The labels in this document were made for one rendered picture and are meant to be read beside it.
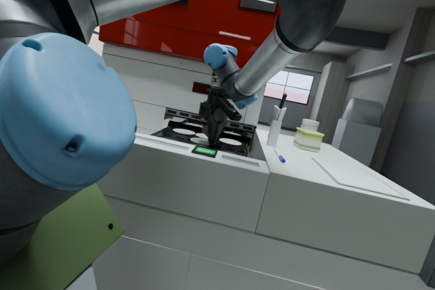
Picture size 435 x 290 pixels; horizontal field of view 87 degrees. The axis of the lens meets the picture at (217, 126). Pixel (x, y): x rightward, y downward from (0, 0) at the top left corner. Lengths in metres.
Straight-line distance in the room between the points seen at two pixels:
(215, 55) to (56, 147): 0.60
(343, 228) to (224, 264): 0.27
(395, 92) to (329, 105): 3.64
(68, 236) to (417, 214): 0.64
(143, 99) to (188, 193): 0.75
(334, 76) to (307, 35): 8.72
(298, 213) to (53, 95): 0.49
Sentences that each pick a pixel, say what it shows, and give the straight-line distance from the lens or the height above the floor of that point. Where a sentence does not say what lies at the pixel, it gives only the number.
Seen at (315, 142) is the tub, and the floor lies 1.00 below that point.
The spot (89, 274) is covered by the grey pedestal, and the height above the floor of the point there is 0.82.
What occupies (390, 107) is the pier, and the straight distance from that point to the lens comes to 5.75.
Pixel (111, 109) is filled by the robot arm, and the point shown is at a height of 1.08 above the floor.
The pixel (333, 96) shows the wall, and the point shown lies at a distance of 9.12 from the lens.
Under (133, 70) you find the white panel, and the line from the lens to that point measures 1.23.
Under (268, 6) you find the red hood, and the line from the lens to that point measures 1.12.
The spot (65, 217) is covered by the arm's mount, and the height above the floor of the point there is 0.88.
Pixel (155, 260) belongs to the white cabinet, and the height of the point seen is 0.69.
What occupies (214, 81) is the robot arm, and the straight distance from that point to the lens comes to 0.85.
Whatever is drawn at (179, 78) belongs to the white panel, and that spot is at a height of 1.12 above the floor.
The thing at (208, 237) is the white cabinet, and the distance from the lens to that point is 0.58.
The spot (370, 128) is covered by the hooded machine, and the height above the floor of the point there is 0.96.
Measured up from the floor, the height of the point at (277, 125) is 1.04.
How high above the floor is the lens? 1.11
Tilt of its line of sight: 9 degrees down
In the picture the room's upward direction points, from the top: 12 degrees clockwise
